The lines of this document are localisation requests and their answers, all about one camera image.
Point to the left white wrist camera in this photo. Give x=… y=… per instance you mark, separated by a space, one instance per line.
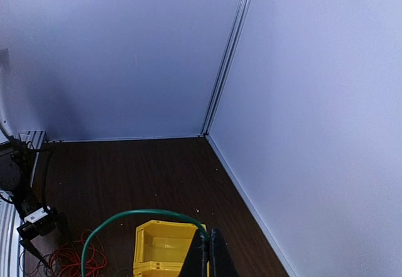
x=37 y=215

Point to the aluminium front rail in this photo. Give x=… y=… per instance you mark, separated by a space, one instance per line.
x=12 y=261

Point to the yellow bin far end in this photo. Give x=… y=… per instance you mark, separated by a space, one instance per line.
x=163 y=241

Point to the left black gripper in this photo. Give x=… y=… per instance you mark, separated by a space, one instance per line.
x=28 y=231

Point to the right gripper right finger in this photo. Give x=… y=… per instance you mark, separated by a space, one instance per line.
x=221 y=263

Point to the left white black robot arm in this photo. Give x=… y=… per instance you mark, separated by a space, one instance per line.
x=16 y=169

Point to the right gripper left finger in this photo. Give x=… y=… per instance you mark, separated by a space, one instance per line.
x=197 y=258

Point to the left aluminium frame post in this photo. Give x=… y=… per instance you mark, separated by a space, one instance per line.
x=225 y=65

